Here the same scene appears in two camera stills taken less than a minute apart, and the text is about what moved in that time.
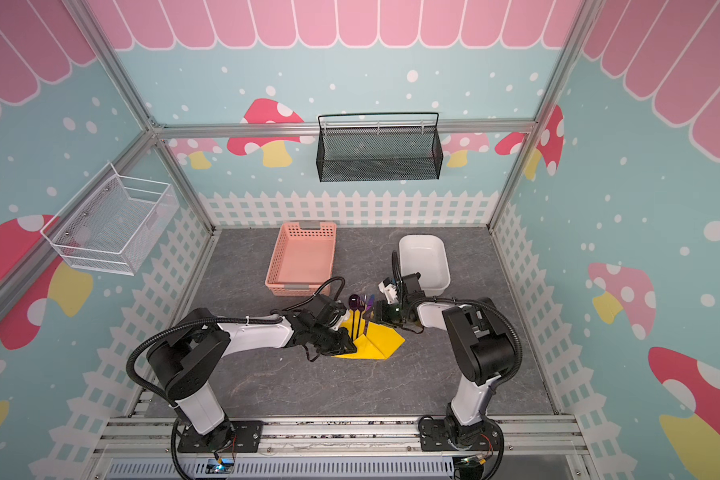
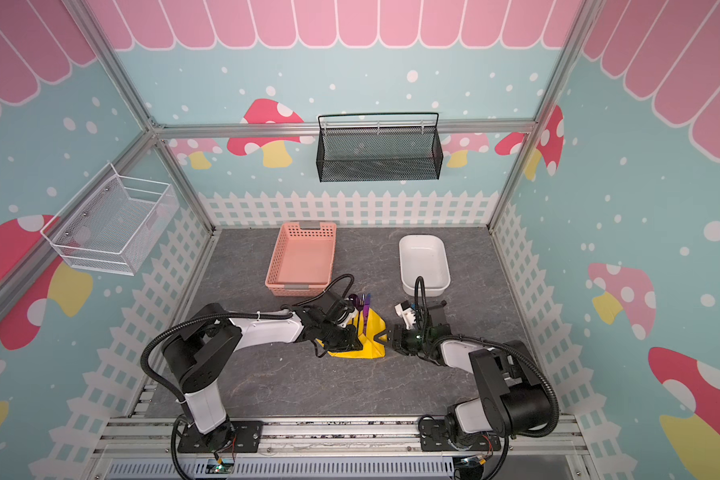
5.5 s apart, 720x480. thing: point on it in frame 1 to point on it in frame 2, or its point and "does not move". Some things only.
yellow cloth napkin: x=378 y=344 does not move
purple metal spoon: x=354 y=303 does not move
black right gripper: x=381 y=312 to x=406 y=339
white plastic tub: x=425 y=254 does not move
